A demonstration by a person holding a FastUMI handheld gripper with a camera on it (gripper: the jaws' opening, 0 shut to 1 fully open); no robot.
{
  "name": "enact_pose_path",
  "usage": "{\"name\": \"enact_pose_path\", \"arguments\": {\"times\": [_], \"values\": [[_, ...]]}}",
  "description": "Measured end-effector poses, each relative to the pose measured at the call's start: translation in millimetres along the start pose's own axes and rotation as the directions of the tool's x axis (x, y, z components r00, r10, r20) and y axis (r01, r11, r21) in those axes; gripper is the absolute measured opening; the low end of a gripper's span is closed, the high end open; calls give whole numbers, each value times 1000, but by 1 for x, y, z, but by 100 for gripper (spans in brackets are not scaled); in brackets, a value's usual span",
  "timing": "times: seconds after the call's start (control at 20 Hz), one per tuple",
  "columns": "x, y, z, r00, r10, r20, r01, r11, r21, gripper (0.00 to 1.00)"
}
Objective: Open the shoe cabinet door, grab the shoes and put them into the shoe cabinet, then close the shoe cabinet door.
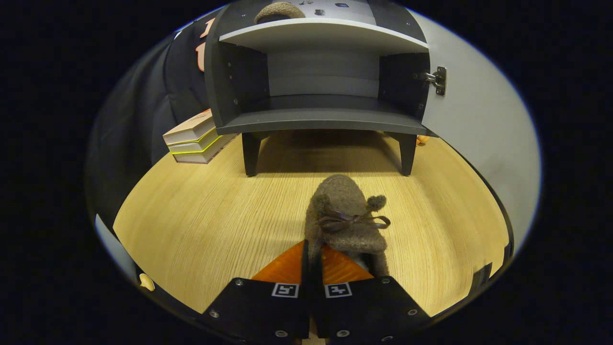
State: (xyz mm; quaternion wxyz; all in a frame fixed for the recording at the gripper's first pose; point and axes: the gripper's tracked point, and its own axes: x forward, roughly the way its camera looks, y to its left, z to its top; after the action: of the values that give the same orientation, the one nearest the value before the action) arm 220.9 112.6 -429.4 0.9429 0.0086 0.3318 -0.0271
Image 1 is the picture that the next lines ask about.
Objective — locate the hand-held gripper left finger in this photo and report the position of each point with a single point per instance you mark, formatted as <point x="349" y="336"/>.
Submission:
<point x="305" y="306"/>

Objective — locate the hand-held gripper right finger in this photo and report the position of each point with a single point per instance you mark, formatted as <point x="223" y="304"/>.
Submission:
<point x="320" y="311"/>

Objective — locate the brown fuzzy shoe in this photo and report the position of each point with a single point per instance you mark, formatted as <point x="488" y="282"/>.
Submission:
<point x="280" y="10"/>
<point x="342" y="201"/>

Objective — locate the dark grey shoe cabinet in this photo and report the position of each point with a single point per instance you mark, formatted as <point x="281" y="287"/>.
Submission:
<point x="321" y="120"/>

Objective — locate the beige shoe cabinet door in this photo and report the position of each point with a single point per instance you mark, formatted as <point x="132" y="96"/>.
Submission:
<point x="479" y="120"/>

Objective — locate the metal door hinge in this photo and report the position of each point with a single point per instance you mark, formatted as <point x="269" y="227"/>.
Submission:
<point x="438" y="79"/>

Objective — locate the small pale yellow object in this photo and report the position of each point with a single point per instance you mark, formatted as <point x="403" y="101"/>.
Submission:
<point x="147" y="281"/>

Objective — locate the brown cover book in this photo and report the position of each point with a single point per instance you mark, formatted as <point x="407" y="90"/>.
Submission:
<point x="203" y="155"/>

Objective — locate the yellow edged book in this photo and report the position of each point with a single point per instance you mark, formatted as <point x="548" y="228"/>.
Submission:
<point x="194" y="146"/>

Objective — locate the white plush penguin toy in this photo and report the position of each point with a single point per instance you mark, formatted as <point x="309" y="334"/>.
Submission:
<point x="422" y="140"/>

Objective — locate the black backdrop cloth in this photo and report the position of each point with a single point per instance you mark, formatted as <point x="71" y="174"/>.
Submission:
<point x="139" y="124"/>

